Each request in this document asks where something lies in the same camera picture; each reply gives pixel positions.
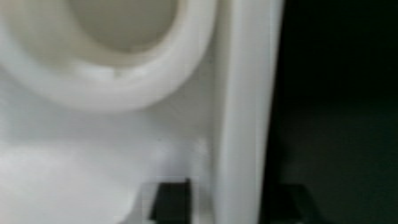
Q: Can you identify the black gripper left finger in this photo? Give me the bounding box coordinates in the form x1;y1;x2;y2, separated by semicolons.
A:
150;179;194;224

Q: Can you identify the white square tabletop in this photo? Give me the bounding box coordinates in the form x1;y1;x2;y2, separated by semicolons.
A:
0;0;287;224

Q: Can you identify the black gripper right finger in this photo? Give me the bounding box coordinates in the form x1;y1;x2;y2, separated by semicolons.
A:
281;185;315;224

